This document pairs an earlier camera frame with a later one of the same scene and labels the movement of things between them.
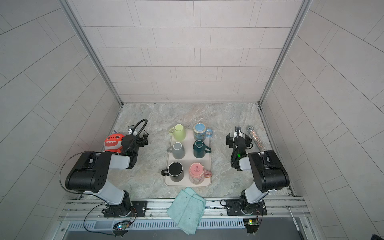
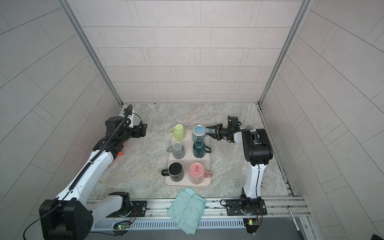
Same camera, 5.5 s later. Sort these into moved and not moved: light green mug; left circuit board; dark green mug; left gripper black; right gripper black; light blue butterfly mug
Moved: left gripper black; right gripper black
Not moved: left circuit board; light blue butterfly mug; dark green mug; light green mug
